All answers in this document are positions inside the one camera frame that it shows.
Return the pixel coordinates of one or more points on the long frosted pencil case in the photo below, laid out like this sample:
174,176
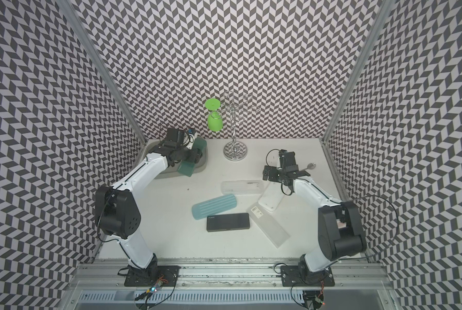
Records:
268,225

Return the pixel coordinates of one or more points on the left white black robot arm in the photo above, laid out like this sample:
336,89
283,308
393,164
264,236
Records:
117,211

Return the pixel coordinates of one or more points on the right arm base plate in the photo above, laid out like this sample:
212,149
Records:
295,275

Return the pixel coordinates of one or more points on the grey storage box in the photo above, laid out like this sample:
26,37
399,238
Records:
162,168

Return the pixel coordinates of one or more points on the white flat pencil case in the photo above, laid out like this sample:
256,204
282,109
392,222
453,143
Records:
271,198

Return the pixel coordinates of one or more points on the chrome cup tree stand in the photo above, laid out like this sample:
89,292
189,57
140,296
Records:
233,110

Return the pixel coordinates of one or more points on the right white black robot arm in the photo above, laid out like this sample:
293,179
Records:
340,233

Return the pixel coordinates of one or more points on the translucent white pencil case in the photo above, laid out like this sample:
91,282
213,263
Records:
242,187

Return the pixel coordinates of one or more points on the dark green pencil case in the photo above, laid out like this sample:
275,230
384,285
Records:
195,156

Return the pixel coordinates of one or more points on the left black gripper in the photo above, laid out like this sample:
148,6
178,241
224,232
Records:
194,155

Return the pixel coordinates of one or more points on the light blue ribbed pencil case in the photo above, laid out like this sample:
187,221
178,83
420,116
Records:
214,206

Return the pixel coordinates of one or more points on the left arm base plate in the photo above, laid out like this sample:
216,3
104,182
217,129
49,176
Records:
148,278

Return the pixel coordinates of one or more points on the black pencil case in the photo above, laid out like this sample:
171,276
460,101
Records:
228,222

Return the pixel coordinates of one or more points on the aluminium front rail frame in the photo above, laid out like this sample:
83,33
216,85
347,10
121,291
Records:
355,284

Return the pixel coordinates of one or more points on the hello kitty spoon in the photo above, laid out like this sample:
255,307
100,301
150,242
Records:
309,167

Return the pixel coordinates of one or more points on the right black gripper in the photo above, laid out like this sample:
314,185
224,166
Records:
265,173

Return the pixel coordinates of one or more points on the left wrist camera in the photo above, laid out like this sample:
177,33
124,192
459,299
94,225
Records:
191,135

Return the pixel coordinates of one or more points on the green plastic goblet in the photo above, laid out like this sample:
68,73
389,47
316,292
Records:
214,119

